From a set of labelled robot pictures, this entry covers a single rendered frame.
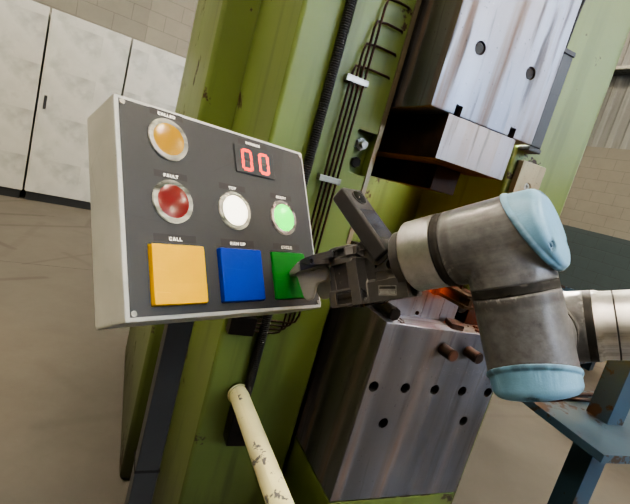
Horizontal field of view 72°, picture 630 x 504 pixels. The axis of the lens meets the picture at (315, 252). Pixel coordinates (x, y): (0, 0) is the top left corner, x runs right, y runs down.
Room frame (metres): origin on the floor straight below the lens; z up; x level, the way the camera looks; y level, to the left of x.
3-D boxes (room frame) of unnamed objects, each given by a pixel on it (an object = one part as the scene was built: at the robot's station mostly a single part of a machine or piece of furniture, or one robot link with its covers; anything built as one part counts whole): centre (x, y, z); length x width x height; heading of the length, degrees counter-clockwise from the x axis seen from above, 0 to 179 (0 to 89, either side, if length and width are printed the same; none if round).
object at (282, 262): (0.68, 0.03, 1.00); 0.07 x 0.05 x 0.07; 140
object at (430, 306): (1.18, -0.19, 0.96); 0.42 x 0.20 x 0.09; 25
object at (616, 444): (1.07, -0.84, 0.76); 0.40 x 0.30 x 0.02; 111
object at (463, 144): (1.18, -0.19, 1.32); 0.42 x 0.20 x 0.10; 25
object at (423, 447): (1.22, -0.24, 0.69); 0.56 x 0.38 x 0.45; 25
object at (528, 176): (1.24, -0.51, 1.27); 0.09 x 0.02 x 0.17; 115
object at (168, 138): (0.58, 0.22, 1.16); 0.05 x 0.03 x 0.04; 115
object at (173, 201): (0.55, 0.19, 1.09); 0.05 x 0.03 x 0.04; 115
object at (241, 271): (0.60, 0.09, 1.01); 0.07 x 0.05 x 0.07; 140
